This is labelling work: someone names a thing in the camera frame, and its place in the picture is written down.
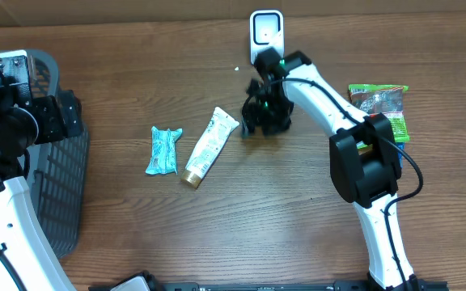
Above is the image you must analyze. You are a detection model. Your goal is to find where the white tube gold cap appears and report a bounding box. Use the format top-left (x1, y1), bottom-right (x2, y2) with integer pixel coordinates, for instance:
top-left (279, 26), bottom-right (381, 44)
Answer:
top-left (180, 107), bottom-right (239, 189)

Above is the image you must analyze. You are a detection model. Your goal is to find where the green red snack bag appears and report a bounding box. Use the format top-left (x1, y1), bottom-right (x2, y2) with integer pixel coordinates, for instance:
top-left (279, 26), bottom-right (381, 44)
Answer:
top-left (348, 84), bottom-right (410, 149)

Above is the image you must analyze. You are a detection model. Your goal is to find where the teal small packet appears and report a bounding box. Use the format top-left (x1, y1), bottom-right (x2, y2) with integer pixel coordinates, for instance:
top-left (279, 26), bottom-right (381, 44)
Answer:
top-left (146, 126), bottom-right (183, 175)

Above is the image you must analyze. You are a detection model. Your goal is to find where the blue snack packet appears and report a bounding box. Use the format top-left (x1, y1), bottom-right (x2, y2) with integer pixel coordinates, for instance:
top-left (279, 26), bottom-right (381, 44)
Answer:
top-left (396, 142), bottom-right (405, 167)

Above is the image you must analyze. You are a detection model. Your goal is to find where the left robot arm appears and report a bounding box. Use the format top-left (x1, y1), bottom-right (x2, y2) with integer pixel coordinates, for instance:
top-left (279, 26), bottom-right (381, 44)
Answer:
top-left (0, 49), bottom-right (90, 290)

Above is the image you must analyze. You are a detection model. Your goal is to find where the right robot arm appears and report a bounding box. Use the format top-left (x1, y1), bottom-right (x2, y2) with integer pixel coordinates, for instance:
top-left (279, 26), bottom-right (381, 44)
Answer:
top-left (241, 48), bottom-right (415, 290)

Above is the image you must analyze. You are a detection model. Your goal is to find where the white barcode scanner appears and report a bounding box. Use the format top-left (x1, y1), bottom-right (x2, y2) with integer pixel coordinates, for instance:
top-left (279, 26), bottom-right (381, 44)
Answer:
top-left (249, 10), bottom-right (285, 65)

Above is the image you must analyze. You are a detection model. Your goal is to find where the grey plastic mesh basket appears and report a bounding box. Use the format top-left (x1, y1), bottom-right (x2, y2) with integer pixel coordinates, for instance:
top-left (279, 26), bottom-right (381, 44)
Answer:
top-left (0, 49), bottom-right (90, 258)

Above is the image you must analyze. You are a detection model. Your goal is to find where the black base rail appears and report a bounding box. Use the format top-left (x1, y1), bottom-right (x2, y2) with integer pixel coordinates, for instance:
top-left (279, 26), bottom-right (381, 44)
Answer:
top-left (88, 269), bottom-right (449, 291)

